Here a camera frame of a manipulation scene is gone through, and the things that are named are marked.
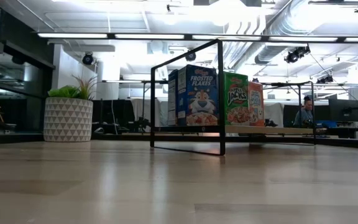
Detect blue Frosted Flakes cereal box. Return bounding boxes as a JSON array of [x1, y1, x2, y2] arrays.
[[177, 64, 220, 127], [167, 68, 180, 127]]

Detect green Apple Jacks cereal box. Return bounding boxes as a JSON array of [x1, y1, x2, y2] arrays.
[[223, 71, 250, 127]]

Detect orange Mini-Wheats cereal box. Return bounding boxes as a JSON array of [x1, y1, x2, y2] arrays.
[[247, 80, 265, 127]]

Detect white covered table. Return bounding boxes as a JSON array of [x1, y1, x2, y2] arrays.
[[131, 98, 168, 128]]

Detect LED light bar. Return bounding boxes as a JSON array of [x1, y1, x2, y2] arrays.
[[37, 32, 358, 44]]

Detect white triangle-patterned plant pot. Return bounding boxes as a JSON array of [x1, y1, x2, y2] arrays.
[[43, 96, 94, 143]]

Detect green artificial plant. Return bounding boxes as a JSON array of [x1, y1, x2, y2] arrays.
[[47, 74, 98, 101]]

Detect person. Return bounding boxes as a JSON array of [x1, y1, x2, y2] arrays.
[[293, 95, 315, 128]]

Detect black computer monitor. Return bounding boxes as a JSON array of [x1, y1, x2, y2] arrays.
[[328, 98, 358, 123]]

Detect black aluminium table frame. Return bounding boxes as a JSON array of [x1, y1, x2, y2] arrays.
[[0, 132, 358, 150]]

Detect wooden shelf with black frame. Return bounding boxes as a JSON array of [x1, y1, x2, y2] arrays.
[[150, 39, 317, 156]]

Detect silver ceiling air duct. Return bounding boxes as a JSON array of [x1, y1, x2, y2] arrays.
[[253, 0, 315, 65]]

